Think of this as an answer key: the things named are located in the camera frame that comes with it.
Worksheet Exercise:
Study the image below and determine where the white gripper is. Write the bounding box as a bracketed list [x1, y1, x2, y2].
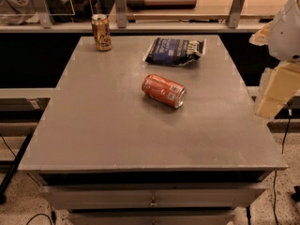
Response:
[249, 0, 300, 120]

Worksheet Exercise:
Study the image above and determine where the red coke can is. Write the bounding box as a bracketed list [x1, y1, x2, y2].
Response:
[142, 74, 187, 109]

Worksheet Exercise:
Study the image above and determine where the gold soda can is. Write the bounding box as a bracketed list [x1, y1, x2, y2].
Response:
[91, 14, 112, 52]

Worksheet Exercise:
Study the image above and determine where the blue chip bag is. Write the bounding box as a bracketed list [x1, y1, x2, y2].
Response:
[142, 37, 206, 67]

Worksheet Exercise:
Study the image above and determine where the grey cabinet with drawers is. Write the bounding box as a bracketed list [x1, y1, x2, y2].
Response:
[20, 36, 286, 225]

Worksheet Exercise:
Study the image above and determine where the upper drawer with lock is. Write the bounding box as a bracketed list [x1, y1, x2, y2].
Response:
[39, 184, 265, 210]

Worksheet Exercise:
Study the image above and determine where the black floor stand left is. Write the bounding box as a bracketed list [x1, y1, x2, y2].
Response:
[0, 134, 32, 204]

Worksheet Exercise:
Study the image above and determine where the grey metal bracket right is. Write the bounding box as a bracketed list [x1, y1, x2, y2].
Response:
[226, 0, 246, 28]

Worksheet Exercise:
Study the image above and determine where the grey metal bracket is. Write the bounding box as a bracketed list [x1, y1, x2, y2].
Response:
[114, 0, 128, 28]
[33, 0, 53, 29]
[226, 0, 246, 28]

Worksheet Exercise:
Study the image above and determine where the black cable right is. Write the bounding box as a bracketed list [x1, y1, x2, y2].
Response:
[272, 108, 293, 225]

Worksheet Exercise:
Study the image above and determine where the grey metal bracket middle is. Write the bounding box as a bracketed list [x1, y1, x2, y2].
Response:
[114, 0, 128, 28]

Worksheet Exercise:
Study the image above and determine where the grey metal bracket left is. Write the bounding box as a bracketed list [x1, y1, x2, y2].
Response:
[33, 0, 53, 29]

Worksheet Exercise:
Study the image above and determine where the black cable left floor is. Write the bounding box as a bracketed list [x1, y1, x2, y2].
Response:
[25, 203, 57, 225]

